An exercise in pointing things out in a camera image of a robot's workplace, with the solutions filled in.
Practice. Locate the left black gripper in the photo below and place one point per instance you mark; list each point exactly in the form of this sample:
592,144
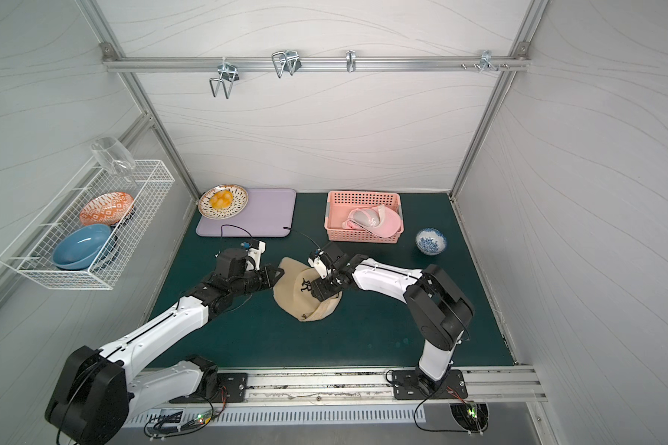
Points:
262,278

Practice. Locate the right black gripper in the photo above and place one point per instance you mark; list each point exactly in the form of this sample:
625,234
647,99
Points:
328,277

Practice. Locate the beige baseball cap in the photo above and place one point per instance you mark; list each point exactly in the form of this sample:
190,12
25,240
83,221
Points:
294,293

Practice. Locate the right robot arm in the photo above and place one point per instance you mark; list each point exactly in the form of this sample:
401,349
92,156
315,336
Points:
439,308

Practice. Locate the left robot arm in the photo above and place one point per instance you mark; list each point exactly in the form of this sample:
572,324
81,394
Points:
98,390

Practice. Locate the pink baseball cap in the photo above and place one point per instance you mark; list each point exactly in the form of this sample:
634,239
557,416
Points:
380,221

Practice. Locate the lavender cutting mat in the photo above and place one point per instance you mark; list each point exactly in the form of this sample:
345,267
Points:
268,214

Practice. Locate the pink plastic basket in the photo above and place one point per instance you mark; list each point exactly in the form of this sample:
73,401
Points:
339,205

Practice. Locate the patterned plate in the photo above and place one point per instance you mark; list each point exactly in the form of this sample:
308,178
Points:
240,201

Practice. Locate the blue white porcelain bowl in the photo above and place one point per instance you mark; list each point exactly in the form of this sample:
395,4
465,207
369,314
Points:
431,241

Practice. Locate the yellow fruit pieces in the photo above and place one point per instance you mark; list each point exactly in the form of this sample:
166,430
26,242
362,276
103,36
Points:
221,199

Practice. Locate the orange patterned bowl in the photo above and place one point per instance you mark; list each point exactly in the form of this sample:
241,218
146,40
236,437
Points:
108,209

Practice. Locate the blue ceramic bowl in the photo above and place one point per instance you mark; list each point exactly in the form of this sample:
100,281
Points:
80,249

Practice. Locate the clear drinking glass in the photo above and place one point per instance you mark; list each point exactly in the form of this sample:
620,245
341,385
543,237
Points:
114,157

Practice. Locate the small metal hook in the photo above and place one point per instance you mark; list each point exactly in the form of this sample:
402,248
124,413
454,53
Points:
350,58

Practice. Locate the loop metal hook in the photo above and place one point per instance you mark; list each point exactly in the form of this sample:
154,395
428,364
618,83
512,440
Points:
286,61

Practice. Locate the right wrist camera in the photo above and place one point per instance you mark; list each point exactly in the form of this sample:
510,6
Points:
316,262

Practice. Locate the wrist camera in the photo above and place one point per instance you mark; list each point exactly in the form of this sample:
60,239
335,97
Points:
316,262
255,250

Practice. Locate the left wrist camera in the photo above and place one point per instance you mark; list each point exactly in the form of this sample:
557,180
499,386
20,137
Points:
255,250

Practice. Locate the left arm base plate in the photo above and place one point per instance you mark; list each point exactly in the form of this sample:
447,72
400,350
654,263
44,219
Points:
231,387

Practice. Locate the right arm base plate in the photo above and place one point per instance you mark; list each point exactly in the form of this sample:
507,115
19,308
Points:
408,387

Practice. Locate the white wire wall basket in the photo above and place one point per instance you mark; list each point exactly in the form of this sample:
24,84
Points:
30,253

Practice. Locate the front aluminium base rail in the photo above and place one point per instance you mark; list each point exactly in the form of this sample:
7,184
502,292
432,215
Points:
329,386

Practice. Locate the double wire metal hook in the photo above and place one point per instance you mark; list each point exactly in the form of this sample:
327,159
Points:
223,82

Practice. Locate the horizontal aluminium rail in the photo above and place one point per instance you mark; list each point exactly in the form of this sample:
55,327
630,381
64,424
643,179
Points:
309,64

